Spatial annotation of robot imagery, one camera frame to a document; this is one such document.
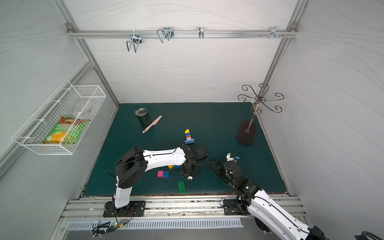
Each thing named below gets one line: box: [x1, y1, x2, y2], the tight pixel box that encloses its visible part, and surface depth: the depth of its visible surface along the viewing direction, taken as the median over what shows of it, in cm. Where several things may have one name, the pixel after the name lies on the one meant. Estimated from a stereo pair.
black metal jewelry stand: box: [237, 83, 284, 145], surface depth 100 cm
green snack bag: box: [43, 115, 89, 145], surface depth 64 cm
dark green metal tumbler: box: [134, 107, 152, 127], surface depth 103 cm
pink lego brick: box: [157, 170, 164, 178], surface depth 85 cm
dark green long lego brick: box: [178, 180, 187, 195], surface depth 82 cm
